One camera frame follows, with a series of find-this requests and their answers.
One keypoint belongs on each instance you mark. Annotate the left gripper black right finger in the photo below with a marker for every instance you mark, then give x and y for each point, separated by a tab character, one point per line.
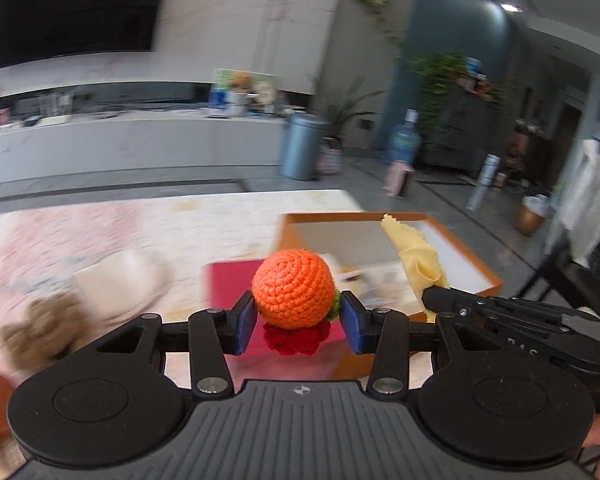
474	394

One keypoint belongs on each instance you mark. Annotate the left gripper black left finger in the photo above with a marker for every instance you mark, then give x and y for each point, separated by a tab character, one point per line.
131	390

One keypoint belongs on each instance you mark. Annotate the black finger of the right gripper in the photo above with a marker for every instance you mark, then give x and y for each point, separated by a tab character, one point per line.
439	300

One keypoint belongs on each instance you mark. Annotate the yellow cloth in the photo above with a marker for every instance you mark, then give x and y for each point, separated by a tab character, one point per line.
418	257

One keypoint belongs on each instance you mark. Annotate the brown plush toy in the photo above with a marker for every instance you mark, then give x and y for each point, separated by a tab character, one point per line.
52	327

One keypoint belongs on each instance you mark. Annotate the orange crochet ball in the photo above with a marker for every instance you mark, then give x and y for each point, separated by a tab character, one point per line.
293	289

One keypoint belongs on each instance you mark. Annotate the orange cardboard box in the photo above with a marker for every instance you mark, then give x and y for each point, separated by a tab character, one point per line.
356	238

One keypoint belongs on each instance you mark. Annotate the gold pot with bag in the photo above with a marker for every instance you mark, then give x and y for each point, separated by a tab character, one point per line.
533	210

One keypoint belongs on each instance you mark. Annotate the pink space heater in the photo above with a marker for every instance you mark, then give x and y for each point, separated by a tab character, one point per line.
398	178

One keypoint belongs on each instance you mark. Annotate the white hanging shirt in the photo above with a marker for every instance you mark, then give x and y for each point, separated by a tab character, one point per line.
577	216

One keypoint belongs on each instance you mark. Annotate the blue water jug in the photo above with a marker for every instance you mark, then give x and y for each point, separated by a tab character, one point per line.
404	142

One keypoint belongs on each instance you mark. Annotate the dark cabinet with ivy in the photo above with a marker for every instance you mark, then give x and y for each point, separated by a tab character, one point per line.
460	110

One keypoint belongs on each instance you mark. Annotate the lace patterned tablecloth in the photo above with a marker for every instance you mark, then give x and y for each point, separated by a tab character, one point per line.
40	249

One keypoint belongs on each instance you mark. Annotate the small woven basket bag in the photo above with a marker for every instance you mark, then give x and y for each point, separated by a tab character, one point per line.
329	159

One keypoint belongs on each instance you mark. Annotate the green potted floor plant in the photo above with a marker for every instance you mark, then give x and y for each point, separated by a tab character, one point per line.
341	106

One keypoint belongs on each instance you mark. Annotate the grey metal trash bin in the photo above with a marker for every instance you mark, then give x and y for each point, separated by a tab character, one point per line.
303	135

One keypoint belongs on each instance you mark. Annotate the white marble tv console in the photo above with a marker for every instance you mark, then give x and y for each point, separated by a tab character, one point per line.
138	140

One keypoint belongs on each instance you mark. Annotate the teddy bear bouquet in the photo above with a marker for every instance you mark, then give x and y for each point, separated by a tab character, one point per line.
239	89

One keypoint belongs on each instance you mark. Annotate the hanging vine plant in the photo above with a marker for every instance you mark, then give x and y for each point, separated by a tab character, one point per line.
378	11

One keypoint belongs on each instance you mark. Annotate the black wall television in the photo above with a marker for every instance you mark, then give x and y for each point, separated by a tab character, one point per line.
35	30

